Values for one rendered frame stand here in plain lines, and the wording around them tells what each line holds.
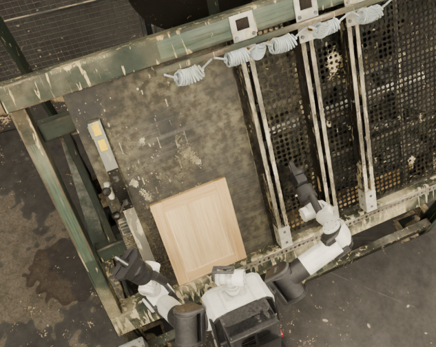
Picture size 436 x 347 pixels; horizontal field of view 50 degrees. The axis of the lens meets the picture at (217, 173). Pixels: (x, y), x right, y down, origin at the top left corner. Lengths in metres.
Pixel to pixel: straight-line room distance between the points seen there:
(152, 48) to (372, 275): 2.31
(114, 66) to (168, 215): 0.74
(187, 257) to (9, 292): 1.68
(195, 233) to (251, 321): 0.62
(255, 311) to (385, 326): 1.68
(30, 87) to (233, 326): 1.15
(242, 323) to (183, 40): 1.09
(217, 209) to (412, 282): 1.75
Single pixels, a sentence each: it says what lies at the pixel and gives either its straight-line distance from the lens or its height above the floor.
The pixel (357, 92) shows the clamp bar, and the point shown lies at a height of 1.49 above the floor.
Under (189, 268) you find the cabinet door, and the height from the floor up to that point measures 0.95.
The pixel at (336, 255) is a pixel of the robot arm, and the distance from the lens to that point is 1.95.
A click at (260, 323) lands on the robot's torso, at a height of 1.41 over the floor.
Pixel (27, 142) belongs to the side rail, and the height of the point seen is 1.72.
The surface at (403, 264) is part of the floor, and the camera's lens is 3.57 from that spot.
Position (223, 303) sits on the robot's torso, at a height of 1.36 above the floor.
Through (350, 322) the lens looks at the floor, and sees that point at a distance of 3.34.
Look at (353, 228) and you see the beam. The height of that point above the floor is 0.84.
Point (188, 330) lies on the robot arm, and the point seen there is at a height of 1.34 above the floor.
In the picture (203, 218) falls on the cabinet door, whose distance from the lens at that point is 2.23.
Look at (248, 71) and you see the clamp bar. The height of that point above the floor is 1.71.
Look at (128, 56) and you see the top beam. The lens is 1.82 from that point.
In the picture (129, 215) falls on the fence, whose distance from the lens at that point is 2.11.
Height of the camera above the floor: 3.17
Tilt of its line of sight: 59 degrees down
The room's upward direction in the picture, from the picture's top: 4 degrees counter-clockwise
